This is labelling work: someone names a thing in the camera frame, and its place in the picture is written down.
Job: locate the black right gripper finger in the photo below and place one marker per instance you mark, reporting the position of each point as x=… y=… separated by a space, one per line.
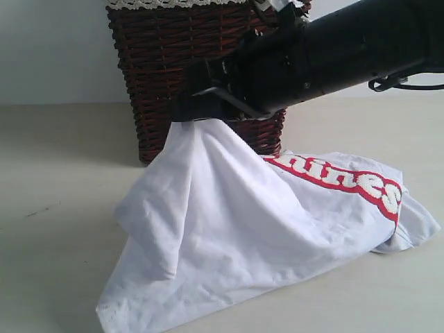
x=187 y=108

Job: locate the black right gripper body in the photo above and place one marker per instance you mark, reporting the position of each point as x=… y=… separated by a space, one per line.
x=263 y=75

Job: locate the white t-shirt red lettering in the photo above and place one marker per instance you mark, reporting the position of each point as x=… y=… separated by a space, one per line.
x=211 y=224

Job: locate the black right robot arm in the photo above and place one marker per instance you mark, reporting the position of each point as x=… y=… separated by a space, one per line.
x=381 y=43

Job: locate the dark red wicker basket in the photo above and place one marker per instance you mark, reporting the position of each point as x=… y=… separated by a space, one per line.
x=155 y=46

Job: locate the beige lace basket liner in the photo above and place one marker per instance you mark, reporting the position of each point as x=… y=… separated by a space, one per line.
x=154 y=4

